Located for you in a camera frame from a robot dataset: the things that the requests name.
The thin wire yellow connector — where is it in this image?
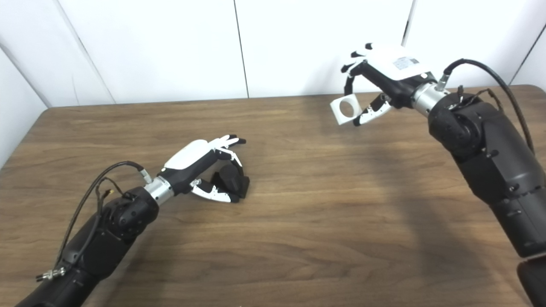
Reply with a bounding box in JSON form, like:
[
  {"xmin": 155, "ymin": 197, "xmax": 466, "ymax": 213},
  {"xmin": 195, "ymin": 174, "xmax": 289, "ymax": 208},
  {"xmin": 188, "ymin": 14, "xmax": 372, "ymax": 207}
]
[
  {"xmin": 96, "ymin": 177, "xmax": 128, "ymax": 205},
  {"xmin": 452, "ymin": 85, "xmax": 504, "ymax": 113}
]

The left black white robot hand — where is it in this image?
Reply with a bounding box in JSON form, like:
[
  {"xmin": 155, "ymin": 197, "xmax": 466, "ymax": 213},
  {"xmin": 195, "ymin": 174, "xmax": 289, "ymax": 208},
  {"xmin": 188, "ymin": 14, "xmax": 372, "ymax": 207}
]
[{"xmin": 143, "ymin": 134, "xmax": 247, "ymax": 206}]

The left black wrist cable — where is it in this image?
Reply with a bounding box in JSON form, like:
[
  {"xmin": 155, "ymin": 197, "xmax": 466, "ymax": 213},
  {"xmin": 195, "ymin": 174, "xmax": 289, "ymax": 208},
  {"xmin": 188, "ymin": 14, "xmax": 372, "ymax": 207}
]
[{"xmin": 35, "ymin": 161, "xmax": 153, "ymax": 283}]

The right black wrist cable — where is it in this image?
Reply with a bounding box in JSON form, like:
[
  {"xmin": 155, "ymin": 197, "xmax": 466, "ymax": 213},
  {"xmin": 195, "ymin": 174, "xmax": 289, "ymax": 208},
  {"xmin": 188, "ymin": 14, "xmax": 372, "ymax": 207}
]
[{"xmin": 435, "ymin": 58, "xmax": 536, "ymax": 154}]

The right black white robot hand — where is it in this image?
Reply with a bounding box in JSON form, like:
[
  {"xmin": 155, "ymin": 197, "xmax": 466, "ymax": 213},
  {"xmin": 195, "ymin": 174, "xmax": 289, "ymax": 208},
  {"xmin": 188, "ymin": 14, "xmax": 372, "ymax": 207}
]
[{"xmin": 340, "ymin": 43, "xmax": 450, "ymax": 127}]

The black peg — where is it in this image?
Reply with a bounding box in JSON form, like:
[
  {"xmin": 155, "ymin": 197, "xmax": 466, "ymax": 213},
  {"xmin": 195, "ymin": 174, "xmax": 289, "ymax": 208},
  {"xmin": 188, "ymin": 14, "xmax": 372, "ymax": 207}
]
[{"xmin": 212, "ymin": 163, "xmax": 250, "ymax": 199}]

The right thin wire yellow connector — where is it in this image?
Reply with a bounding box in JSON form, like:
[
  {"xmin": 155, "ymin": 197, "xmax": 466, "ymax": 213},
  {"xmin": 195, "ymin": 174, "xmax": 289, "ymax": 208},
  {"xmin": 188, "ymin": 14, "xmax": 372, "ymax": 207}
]
[{"xmin": 452, "ymin": 85, "xmax": 504, "ymax": 113}]

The left thin wire yellow connector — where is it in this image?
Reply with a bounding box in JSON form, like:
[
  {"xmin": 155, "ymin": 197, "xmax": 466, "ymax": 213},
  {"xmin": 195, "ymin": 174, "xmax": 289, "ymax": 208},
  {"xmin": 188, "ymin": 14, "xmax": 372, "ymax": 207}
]
[{"xmin": 96, "ymin": 177, "xmax": 128, "ymax": 205}]

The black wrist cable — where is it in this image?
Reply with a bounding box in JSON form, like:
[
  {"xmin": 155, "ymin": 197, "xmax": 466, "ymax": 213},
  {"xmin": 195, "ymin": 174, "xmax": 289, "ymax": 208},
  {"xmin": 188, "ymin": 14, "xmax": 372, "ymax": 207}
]
[
  {"xmin": 35, "ymin": 161, "xmax": 153, "ymax": 283},
  {"xmin": 435, "ymin": 58, "xmax": 536, "ymax": 154}
]

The white square piece with hole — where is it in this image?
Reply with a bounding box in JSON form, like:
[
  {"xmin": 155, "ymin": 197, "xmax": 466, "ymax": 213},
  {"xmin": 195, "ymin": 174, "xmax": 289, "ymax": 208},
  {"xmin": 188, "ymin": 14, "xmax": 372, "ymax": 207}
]
[{"xmin": 330, "ymin": 93, "xmax": 363, "ymax": 126}]

